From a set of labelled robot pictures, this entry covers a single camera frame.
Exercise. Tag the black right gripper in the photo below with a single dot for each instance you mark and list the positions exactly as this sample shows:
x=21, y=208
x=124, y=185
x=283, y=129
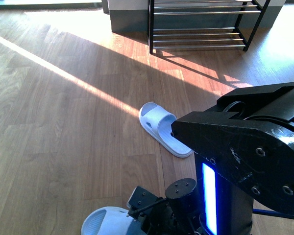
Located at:
x=176, y=214

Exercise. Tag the light blue slide slipper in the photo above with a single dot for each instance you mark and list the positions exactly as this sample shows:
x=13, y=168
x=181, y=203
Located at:
x=111, y=221
x=158, y=123

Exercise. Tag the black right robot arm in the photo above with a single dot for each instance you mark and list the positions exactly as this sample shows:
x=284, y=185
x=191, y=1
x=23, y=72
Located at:
x=244, y=154

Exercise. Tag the black metal shoe rack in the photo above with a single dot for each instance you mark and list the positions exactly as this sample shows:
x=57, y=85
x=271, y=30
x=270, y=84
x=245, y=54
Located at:
x=203, y=24

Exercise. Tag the grey window frame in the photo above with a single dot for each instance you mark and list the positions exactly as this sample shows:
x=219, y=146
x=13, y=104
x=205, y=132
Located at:
x=53, y=4

